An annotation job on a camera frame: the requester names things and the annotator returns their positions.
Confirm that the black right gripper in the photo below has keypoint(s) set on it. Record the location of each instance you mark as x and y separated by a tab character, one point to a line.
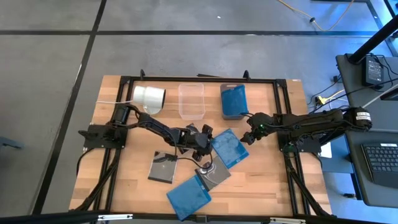
258	123

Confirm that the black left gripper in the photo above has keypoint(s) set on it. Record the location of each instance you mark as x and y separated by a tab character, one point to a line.
194	140

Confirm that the blue jewel case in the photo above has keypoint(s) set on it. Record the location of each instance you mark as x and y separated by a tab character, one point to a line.
230	149
234	101

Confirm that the clear black jewel case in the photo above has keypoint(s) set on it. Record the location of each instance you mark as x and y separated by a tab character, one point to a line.
161	169
217	175

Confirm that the blue plastic lid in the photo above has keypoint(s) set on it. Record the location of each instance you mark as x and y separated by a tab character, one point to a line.
188	197

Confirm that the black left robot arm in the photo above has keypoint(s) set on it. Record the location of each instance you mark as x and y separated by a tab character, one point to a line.
155	126

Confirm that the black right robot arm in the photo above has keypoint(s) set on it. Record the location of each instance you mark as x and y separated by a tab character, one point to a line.
320	121

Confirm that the grey translucent plastic bin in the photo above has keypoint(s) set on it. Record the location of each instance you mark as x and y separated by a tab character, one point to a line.
231	117

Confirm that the clear plastic bin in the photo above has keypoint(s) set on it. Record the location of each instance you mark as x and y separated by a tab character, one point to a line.
191	102

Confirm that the white cylindrical projector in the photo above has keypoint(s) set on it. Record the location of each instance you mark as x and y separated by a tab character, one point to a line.
149	96

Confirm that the white paper sheet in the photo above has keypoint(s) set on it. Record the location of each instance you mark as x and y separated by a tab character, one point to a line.
326	152

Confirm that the yellow power plug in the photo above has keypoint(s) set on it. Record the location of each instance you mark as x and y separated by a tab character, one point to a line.
321	100

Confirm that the grey side desk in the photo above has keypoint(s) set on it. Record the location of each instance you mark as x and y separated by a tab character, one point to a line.
353	186

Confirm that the black keyboard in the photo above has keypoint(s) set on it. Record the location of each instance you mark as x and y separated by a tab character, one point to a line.
382	161

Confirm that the black power adapter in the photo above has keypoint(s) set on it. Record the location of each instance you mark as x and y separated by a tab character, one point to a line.
373	73

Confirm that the black pole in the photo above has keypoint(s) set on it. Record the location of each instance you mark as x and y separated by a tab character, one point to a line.
373	42

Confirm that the black aluminium table frame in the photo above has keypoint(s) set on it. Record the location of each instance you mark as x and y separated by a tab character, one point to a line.
149	79

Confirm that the silver metal bracket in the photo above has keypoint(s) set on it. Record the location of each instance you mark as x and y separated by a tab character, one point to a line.
287	221
115	217

